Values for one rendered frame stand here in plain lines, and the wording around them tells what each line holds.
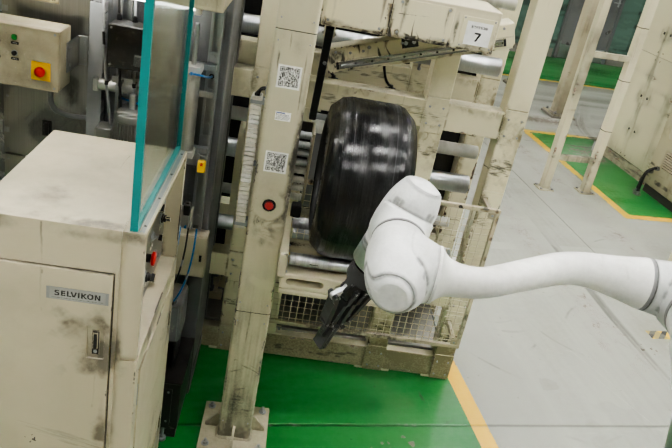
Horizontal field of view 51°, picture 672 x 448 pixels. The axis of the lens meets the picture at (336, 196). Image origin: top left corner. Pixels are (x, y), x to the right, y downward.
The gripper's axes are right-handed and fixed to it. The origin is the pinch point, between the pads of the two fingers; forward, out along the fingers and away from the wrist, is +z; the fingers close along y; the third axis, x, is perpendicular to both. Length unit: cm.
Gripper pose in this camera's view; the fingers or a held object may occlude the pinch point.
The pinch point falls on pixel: (325, 333)
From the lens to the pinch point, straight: 150.8
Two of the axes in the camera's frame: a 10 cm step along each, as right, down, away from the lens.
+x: -5.1, -6.6, 5.6
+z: -4.5, 7.5, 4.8
